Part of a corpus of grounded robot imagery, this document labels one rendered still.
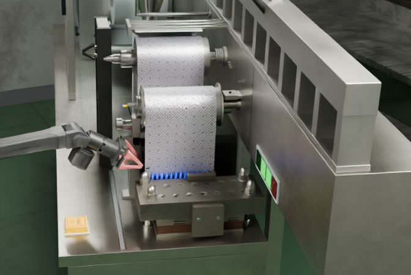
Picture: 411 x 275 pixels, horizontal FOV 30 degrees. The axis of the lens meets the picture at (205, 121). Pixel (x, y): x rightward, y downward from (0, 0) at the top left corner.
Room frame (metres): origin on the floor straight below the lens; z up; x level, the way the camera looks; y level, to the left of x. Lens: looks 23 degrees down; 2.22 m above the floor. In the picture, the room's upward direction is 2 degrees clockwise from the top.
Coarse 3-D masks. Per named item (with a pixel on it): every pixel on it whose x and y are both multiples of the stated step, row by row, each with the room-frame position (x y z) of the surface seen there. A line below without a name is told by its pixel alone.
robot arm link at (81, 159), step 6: (84, 132) 2.23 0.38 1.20; (78, 138) 2.17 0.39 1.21; (84, 138) 2.18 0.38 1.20; (90, 138) 2.20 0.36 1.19; (78, 144) 2.17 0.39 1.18; (84, 144) 2.19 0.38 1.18; (72, 150) 2.23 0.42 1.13; (78, 150) 2.20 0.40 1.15; (72, 156) 2.21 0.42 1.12; (78, 156) 2.21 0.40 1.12; (84, 156) 2.21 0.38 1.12; (90, 156) 2.22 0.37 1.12; (72, 162) 2.20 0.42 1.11; (78, 162) 2.21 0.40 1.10; (84, 162) 2.21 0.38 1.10; (90, 162) 2.23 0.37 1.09; (78, 168) 2.21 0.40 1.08; (84, 168) 2.22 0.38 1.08
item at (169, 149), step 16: (160, 128) 2.29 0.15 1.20; (176, 128) 2.30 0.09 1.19; (192, 128) 2.31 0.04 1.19; (208, 128) 2.32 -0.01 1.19; (160, 144) 2.29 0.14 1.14; (176, 144) 2.30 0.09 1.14; (192, 144) 2.31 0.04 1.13; (208, 144) 2.32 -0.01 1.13; (160, 160) 2.29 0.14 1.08; (176, 160) 2.30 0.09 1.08; (192, 160) 2.31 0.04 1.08; (208, 160) 2.32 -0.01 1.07
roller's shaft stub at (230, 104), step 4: (224, 100) 2.39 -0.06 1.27; (228, 100) 2.39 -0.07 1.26; (232, 100) 2.40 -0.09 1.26; (236, 100) 2.40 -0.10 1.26; (240, 100) 2.40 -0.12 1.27; (224, 104) 2.38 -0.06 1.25; (228, 104) 2.38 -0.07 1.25; (232, 104) 2.39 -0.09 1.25; (236, 104) 2.39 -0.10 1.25; (240, 104) 2.39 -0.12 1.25; (224, 108) 2.39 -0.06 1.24; (228, 108) 2.39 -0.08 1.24; (232, 108) 2.40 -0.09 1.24; (236, 108) 2.40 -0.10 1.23
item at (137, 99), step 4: (136, 96) 2.34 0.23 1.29; (140, 96) 2.34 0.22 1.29; (136, 100) 2.32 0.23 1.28; (140, 100) 2.32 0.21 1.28; (136, 104) 2.31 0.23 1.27; (140, 104) 2.31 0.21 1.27; (136, 108) 2.30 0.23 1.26; (140, 108) 2.30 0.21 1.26; (136, 112) 2.30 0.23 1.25; (140, 112) 2.30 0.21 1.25; (136, 116) 2.31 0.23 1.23; (140, 116) 2.31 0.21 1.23
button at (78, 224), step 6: (78, 216) 2.17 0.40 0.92; (84, 216) 2.17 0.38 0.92; (66, 222) 2.13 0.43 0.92; (72, 222) 2.13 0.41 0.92; (78, 222) 2.13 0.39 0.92; (84, 222) 2.13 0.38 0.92; (66, 228) 2.10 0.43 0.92; (72, 228) 2.10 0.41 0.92; (78, 228) 2.11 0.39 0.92; (84, 228) 2.11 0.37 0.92
